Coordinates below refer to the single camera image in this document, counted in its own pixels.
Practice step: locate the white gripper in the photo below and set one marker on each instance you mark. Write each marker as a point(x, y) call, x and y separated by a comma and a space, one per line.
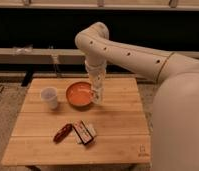
point(96, 75)

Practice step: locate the small white bottle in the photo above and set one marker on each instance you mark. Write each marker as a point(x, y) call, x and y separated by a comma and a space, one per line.
point(98, 97)

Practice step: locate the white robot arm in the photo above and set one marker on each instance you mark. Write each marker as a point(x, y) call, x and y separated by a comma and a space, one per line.
point(175, 104)

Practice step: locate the orange ceramic bowl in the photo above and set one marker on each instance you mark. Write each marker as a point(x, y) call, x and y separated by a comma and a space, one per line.
point(79, 94)

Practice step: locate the red and white box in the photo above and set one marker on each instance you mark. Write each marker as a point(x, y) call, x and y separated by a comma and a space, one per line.
point(84, 134)

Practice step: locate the red snack bar wrapper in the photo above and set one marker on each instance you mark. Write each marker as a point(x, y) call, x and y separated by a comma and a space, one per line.
point(62, 133)

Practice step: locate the wooden table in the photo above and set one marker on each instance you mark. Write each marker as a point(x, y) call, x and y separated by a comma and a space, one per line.
point(49, 131)

